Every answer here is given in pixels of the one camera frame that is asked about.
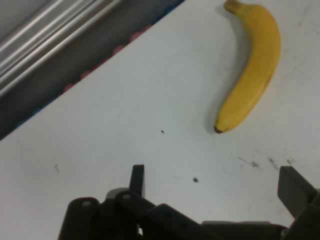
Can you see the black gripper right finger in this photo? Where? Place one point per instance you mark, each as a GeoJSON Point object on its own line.
{"type": "Point", "coordinates": [302, 207]}

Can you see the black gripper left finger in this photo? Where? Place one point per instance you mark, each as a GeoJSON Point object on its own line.
{"type": "Point", "coordinates": [112, 220]}

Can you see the yellow banana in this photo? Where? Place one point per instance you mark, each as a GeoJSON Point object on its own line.
{"type": "Point", "coordinates": [260, 62]}

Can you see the long aluminium frame rail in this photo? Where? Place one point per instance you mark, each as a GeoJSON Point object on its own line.
{"type": "Point", "coordinates": [37, 37]}

